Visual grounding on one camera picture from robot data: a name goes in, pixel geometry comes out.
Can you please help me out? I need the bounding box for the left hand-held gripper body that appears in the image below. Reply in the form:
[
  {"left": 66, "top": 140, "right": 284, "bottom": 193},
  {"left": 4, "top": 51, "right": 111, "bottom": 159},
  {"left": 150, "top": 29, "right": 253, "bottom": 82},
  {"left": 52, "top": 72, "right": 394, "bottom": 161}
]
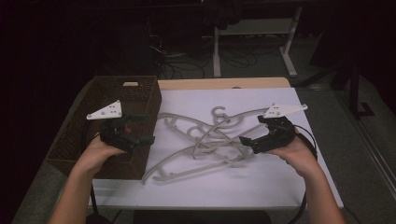
[{"left": 85, "top": 99, "right": 138, "bottom": 154}]

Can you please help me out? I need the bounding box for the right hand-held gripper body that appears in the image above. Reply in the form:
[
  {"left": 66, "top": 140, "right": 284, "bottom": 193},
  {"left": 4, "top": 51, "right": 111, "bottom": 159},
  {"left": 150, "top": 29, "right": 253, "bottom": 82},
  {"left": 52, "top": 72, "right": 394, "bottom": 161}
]
[{"left": 250, "top": 103, "right": 309, "bottom": 156}]

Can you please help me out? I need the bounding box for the white looped cable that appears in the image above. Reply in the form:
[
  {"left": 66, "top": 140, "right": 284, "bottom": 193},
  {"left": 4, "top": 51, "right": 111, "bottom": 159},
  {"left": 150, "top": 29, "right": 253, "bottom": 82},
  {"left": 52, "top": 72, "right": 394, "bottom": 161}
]
[{"left": 157, "top": 111, "right": 248, "bottom": 168}]

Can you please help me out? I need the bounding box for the brown wicker basket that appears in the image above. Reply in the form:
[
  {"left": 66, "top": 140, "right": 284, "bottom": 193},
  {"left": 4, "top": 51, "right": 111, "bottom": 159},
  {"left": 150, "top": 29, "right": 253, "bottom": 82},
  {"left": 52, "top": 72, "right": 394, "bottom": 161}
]
[{"left": 45, "top": 75, "right": 163, "bottom": 181}]

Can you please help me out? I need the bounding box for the person's left hand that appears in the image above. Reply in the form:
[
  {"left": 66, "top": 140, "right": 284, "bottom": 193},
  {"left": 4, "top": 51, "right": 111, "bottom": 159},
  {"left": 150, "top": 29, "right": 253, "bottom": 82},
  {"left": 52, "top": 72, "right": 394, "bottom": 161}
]
[{"left": 72, "top": 134, "right": 126, "bottom": 179}]

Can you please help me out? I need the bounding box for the person's right hand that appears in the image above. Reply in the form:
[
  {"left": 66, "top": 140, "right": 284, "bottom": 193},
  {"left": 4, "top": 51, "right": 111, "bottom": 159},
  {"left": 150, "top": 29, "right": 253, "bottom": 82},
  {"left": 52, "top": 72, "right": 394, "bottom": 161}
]
[{"left": 266, "top": 133, "right": 322, "bottom": 179}]

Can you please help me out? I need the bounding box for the black metal stand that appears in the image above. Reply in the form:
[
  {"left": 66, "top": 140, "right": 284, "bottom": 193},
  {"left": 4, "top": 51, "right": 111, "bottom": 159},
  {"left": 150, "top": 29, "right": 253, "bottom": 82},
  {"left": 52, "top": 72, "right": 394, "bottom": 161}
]
[{"left": 295, "top": 59, "right": 376, "bottom": 120}]

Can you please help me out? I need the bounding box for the tangle of black floor cables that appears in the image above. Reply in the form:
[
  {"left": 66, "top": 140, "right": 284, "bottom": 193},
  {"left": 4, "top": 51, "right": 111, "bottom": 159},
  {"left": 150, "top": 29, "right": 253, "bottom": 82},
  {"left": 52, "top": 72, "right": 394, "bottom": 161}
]
[{"left": 146, "top": 18, "right": 260, "bottom": 80}]

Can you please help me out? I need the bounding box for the white metal desk frame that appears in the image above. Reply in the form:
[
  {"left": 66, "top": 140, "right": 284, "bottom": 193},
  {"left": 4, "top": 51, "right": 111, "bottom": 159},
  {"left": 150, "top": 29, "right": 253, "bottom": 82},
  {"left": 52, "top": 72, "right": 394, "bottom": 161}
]
[{"left": 212, "top": 6, "right": 304, "bottom": 78}]

